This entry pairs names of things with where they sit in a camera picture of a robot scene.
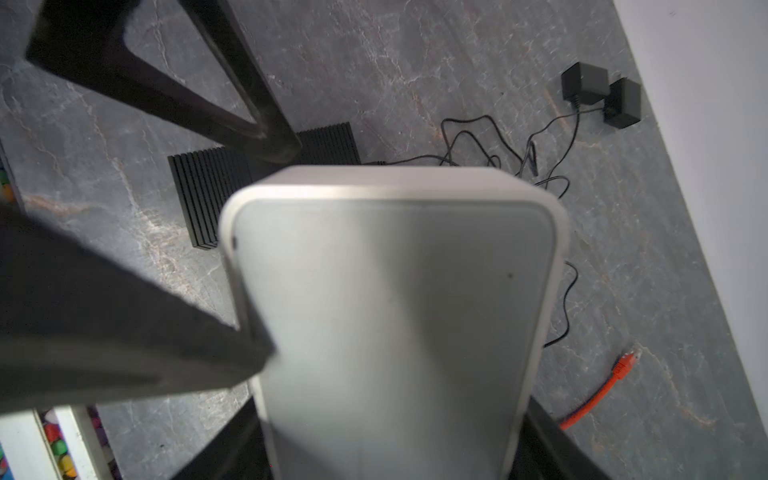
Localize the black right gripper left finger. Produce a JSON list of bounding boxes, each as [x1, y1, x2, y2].
[[173, 399, 270, 480]]

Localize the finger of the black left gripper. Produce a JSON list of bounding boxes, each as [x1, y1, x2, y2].
[[26, 1, 302, 164], [1, 206, 274, 413]]

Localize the red ethernet cable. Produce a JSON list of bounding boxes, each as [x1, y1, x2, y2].
[[557, 346, 638, 432]]

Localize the black network switch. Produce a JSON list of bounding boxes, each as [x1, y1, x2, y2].
[[168, 122, 361, 250]]

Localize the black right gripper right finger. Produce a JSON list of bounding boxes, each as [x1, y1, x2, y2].
[[509, 398, 609, 480]]

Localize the black power adapter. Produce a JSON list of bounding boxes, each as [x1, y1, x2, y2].
[[561, 62, 610, 105], [603, 77, 642, 129]]

